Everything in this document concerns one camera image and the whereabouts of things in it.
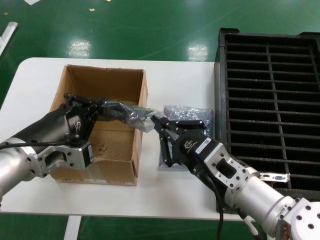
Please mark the white table leg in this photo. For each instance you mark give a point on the white table leg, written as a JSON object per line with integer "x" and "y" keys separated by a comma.
{"x": 72, "y": 227}

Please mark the silver left camera bracket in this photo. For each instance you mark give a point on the silver left camera bracket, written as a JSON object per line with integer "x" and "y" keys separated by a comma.
{"x": 50, "y": 160}

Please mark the black slotted plastic container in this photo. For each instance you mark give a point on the black slotted plastic container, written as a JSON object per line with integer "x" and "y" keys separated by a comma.
{"x": 221, "y": 100}

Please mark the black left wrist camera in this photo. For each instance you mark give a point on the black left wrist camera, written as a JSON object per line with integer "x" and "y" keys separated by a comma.
{"x": 86, "y": 155}

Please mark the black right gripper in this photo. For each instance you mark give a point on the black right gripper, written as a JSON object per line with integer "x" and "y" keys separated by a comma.
{"x": 192, "y": 150}

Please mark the brown cardboard box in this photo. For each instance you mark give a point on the brown cardboard box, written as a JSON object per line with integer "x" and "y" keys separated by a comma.
{"x": 110, "y": 82}

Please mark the white pole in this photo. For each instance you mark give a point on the white pole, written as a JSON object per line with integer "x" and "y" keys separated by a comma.
{"x": 8, "y": 32}

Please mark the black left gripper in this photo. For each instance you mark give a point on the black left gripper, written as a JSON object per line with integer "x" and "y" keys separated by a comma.
{"x": 57, "y": 125}

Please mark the crumpled silver antistatic bag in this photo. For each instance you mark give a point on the crumpled silver antistatic bag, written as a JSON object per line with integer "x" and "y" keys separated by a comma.
{"x": 185, "y": 112}

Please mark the silver camera bracket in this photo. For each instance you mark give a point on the silver camera bracket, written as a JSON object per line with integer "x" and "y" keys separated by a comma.
{"x": 225, "y": 170}
{"x": 50, "y": 160}

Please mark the silver right camera bracket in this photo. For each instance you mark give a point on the silver right camera bracket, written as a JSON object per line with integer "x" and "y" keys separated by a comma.
{"x": 225, "y": 170}

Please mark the white paper sheet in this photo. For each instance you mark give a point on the white paper sheet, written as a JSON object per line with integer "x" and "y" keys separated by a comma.
{"x": 32, "y": 1}

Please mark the translucent grey antistatic bag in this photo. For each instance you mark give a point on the translucent grey antistatic bag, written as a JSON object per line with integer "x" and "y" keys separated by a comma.
{"x": 140, "y": 117}

